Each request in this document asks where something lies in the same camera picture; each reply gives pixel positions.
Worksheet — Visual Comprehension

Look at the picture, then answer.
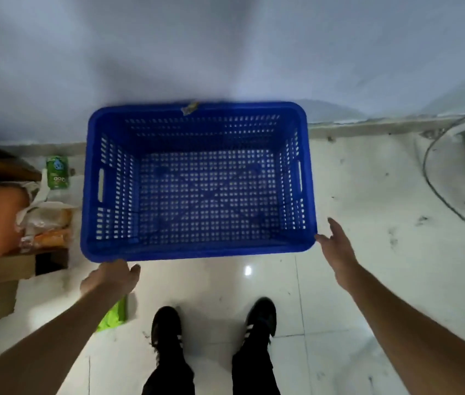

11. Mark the person's black trouser leg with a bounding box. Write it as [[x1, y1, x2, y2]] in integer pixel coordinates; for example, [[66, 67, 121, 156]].
[[231, 331, 281, 395], [141, 345, 195, 395]]

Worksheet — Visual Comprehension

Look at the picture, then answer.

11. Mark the person's left forearm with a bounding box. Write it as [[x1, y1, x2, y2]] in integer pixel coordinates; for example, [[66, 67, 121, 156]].
[[0, 284, 124, 395]]

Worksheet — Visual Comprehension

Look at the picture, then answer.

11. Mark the person's left hand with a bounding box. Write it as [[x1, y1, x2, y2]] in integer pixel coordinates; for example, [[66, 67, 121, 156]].
[[80, 259, 141, 299]]

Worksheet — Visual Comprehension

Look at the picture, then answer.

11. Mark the person's right forearm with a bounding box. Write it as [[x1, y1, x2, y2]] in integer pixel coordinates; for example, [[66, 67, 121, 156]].
[[340, 263, 465, 395]]

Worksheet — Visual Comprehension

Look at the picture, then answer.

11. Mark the person's left black shoe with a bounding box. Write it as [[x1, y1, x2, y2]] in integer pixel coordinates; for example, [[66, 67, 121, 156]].
[[150, 306, 184, 360]]

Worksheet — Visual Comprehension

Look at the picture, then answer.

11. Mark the clear bag with bread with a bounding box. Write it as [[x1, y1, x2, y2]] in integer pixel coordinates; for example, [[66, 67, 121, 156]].
[[15, 201, 73, 248]]

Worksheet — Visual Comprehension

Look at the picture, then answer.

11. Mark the black cable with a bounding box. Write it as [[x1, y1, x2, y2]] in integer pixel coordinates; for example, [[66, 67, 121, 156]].
[[422, 103, 465, 264]]

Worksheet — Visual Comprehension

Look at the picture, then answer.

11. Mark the person's left black trouser leg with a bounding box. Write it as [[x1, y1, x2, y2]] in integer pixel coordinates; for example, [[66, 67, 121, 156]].
[[141, 345, 195, 395]]

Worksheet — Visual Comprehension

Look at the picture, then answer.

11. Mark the person's right black shoe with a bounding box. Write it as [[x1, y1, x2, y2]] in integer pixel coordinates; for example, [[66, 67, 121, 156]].
[[244, 297, 278, 338]]

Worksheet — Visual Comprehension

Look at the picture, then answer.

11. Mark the blue perforated plastic crate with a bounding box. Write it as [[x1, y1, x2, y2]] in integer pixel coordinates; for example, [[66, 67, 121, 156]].
[[80, 101, 318, 262]]

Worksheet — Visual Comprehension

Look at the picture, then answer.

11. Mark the orange cloth bundle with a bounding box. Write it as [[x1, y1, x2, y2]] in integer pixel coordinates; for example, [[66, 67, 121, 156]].
[[0, 184, 32, 269]]

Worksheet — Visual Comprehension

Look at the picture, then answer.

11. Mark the person's right hand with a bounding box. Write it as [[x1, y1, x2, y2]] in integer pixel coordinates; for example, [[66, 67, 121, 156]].
[[314, 217, 362, 291]]

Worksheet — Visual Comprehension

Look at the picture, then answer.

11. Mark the person's right black trouser leg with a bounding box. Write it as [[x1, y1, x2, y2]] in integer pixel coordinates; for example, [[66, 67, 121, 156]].
[[231, 331, 281, 395]]

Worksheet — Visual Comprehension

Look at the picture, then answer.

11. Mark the bright green plastic bag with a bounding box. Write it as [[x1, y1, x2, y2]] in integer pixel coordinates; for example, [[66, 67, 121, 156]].
[[96, 295, 128, 332]]

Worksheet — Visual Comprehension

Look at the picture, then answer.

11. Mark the person's black shoe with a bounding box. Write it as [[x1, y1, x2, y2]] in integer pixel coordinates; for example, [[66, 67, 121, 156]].
[[244, 297, 278, 338], [150, 306, 184, 360]]

